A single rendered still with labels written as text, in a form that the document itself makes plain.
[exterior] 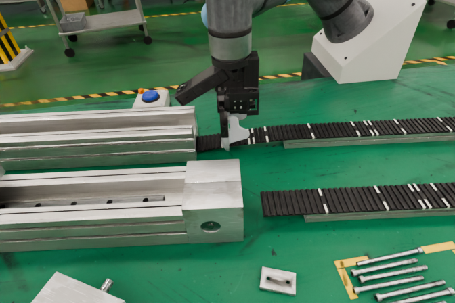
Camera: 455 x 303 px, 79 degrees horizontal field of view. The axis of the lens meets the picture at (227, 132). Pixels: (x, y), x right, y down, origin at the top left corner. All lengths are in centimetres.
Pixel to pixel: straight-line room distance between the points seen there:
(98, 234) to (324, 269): 35
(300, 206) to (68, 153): 47
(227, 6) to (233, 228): 34
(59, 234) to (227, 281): 27
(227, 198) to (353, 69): 62
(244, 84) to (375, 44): 48
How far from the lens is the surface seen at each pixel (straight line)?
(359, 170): 64
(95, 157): 66
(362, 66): 93
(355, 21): 95
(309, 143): 65
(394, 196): 57
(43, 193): 58
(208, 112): 76
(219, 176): 45
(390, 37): 93
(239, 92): 52
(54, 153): 68
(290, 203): 50
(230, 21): 47
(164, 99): 73
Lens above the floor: 121
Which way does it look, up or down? 39 degrees down
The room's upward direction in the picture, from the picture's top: 3 degrees counter-clockwise
